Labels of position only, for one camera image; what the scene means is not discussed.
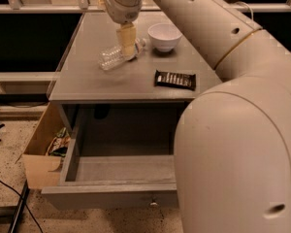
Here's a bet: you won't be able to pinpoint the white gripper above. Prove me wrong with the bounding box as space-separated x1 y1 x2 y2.
105 0 142 60

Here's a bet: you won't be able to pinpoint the clear plastic water bottle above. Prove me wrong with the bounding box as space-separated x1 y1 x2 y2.
98 38 146 71

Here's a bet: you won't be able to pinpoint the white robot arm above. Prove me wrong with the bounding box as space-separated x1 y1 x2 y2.
106 0 291 233

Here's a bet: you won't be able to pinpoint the grey open top drawer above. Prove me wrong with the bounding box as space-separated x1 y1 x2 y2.
42 104 179 210

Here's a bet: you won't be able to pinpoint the white ceramic bowl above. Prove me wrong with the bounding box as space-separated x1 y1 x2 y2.
147 23 182 52

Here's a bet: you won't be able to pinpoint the grey wooden nightstand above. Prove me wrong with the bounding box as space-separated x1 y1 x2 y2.
49 12 221 128

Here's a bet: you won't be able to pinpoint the dark snack bar wrapper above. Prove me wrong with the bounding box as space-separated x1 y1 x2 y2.
154 71 196 90

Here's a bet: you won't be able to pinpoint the snack bags in box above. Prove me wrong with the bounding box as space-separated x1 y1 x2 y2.
47 127 70 157

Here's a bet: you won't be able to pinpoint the brown cardboard box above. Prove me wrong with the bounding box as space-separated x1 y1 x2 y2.
22 104 64 190

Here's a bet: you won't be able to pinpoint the black floor bar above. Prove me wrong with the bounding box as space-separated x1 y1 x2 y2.
8 183 29 233

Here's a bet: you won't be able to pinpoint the white cable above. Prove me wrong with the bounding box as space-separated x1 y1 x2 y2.
236 1 255 21

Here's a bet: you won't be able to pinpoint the black floor cable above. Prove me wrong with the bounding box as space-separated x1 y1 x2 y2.
0 172 44 233

